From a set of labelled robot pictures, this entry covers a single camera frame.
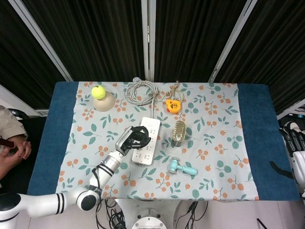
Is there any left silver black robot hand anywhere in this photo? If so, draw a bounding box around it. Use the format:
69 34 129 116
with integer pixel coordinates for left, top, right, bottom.
115 125 152 157

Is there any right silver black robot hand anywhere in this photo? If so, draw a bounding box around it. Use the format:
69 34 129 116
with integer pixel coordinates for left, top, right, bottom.
269 128 305 191

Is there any white power strip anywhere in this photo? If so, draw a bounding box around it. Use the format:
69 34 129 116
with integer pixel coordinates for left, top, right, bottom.
132 116 161 167

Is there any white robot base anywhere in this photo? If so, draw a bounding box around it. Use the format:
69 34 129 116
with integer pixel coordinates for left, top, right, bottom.
115 199 191 229

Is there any beige upturned bowl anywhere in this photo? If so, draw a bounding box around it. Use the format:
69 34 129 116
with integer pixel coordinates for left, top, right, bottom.
92 92 116 112

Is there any white and black sneaker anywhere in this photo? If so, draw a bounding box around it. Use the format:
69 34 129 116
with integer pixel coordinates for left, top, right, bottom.
279 120 305 135

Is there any yellow tennis ball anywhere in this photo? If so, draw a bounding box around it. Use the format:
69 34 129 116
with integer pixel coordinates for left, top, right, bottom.
91 85 106 100

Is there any light blue toy hammer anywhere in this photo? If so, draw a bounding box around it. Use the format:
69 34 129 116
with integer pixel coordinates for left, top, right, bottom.
166 157 199 177

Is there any gold metal tin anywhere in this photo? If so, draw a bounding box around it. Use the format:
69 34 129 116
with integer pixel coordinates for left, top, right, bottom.
172 120 187 148

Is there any orange tape measure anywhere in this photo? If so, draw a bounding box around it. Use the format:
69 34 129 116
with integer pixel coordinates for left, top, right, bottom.
165 99 182 114

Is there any blue table cover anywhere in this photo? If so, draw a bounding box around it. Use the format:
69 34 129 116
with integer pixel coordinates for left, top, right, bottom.
27 81 300 201

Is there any floral grey tablecloth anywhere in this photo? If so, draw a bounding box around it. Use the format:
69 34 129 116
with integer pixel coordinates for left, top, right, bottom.
55 81 260 200

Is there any black curtain panel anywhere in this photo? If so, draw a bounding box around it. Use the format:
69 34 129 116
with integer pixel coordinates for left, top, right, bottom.
0 0 65 109
213 0 305 115
154 0 249 83
21 0 146 82

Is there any black chair armrest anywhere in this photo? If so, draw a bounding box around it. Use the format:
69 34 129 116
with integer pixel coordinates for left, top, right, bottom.
8 108 31 119

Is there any seated person in beige jacket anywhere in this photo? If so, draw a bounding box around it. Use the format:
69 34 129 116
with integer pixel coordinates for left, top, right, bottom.
0 104 32 189

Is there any grey cable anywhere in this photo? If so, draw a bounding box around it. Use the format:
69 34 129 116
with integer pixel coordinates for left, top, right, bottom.
125 76 161 119

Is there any tan twine string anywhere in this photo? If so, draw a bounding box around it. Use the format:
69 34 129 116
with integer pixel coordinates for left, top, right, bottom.
168 80 184 101

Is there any black floor cable bundle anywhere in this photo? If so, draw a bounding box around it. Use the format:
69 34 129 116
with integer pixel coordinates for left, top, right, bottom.
95 199 127 229
175 200 209 229

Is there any grey metal frame post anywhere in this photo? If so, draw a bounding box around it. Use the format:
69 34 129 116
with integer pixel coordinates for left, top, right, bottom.
207 0 258 83
8 0 73 82
141 0 157 82

